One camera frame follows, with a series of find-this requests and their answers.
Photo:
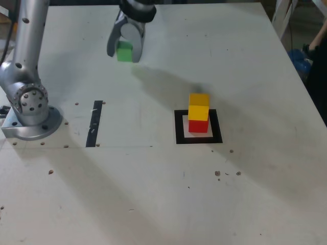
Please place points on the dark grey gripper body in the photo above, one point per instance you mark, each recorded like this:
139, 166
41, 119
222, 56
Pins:
120, 21

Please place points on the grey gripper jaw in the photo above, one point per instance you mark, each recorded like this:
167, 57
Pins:
134, 33
112, 40

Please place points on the green cube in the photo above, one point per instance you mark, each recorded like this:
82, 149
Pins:
124, 53

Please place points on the yellow cube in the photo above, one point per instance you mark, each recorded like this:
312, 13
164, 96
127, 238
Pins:
198, 112

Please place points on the red cube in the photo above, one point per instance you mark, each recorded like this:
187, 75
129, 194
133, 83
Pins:
198, 127

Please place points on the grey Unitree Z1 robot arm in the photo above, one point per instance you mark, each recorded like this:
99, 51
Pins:
28, 51

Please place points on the black tape square outline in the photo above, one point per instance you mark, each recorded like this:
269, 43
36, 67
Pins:
178, 127

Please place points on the black tape strip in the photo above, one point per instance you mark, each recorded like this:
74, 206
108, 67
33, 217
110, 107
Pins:
93, 127

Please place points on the blue plastic bag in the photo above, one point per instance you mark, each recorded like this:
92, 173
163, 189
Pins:
299, 63

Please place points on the white metal beam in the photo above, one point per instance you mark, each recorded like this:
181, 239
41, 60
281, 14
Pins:
320, 5

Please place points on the person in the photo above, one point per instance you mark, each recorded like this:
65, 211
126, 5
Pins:
319, 84

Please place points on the white metal frame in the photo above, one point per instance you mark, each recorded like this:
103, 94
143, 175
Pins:
277, 11

